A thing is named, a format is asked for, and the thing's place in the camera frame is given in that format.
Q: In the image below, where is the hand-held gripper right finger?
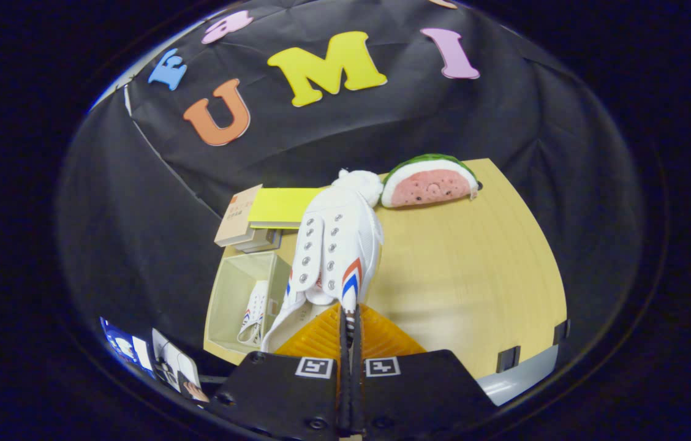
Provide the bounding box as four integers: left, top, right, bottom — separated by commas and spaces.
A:
352, 304, 498, 439

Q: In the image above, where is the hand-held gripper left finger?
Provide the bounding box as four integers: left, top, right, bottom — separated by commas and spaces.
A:
210, 303, 347, 439

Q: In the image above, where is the watermelon slice plush toy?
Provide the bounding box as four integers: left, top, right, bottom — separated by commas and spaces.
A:
380, 153, 480, 209

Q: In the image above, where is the grey book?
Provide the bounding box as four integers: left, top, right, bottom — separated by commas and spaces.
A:
236, 228, 282, 253

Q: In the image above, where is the white canvas shoe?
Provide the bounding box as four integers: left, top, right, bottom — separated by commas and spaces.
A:
237, 281, 270, 347
262, 184, 384, 353

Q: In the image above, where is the yellow book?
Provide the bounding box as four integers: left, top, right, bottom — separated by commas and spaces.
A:
247, 187, 328, 229

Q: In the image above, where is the beige book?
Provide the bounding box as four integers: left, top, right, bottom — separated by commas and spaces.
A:
215, 184, 263, 247

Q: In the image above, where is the computer monitor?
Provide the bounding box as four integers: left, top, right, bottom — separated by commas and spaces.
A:
100, 317, 156, 377

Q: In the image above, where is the cream fabric storage box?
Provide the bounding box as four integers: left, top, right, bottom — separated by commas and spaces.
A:
203, 251, 322, 366

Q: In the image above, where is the white plush toy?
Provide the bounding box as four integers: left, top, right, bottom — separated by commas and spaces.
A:
332, 170, 385, 207

